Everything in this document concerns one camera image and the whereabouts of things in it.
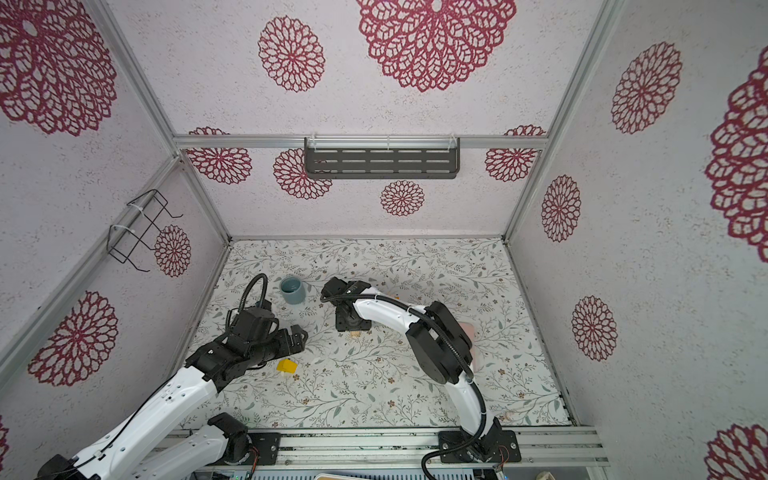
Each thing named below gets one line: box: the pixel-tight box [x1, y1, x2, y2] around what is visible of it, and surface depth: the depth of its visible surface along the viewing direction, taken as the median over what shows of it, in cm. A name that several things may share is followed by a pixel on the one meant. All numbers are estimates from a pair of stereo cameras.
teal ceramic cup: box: [280, 276, 306, 305], surface depth 102 cm
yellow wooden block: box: [276, 358, 298, 374], surface depth 89 cm
